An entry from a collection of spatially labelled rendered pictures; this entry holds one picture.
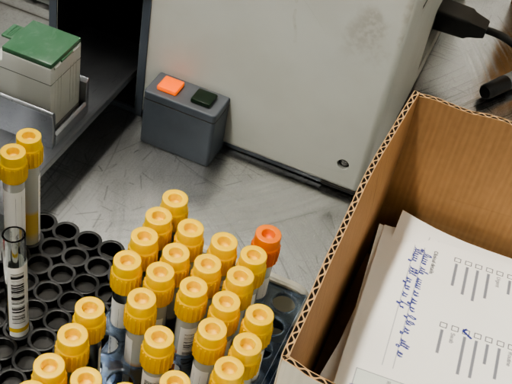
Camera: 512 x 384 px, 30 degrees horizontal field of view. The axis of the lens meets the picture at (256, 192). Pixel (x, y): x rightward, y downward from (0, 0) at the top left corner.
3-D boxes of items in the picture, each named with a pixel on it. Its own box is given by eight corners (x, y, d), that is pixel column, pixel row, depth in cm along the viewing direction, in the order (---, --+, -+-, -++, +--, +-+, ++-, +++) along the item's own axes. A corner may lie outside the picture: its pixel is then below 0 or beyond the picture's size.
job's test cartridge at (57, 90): (24, 91, 71) (23, 20, 67) (80, 113, 70) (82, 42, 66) (-7, 120, 68) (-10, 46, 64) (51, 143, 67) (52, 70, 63)
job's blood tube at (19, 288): (15, 338, 59) (10, 222, 53) (33, 346, 59) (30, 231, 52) (3, 353, 58) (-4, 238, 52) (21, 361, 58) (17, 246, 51)
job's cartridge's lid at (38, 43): (23, 21, 67) (23, 15, 67) (82, 44, 66) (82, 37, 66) (-9, 48, 64) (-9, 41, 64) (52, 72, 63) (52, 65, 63)
